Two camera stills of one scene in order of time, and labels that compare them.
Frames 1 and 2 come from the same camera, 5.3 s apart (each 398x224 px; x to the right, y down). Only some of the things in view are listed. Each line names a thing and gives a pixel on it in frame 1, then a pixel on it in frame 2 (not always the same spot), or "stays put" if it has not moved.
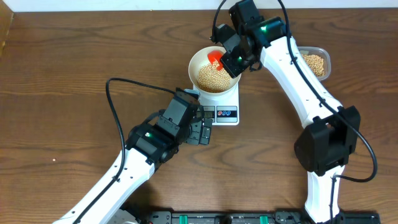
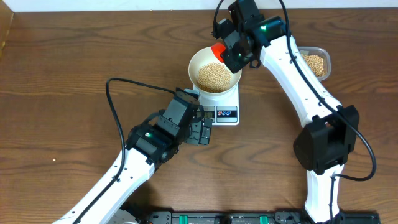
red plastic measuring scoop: (216, 55) to (217, 48)
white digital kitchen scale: (222, 109) stays put
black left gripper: (194, 137) stays put
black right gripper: (233, 69) stays put
